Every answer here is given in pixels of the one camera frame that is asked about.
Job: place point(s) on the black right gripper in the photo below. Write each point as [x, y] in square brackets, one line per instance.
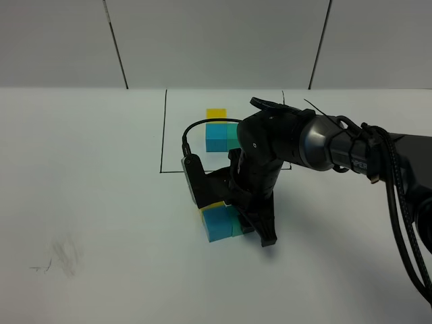
[267, 139]

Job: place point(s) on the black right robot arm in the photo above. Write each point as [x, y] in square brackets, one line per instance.
[335, 142]

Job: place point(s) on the green template block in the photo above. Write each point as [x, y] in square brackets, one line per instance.
[232, 137]

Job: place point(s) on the blue template block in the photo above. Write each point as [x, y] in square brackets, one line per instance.
[216, 138]

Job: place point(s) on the yellow template block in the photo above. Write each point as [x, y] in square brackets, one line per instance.
[216, 113]

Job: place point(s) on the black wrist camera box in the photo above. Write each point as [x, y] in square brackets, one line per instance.
[207, 188]

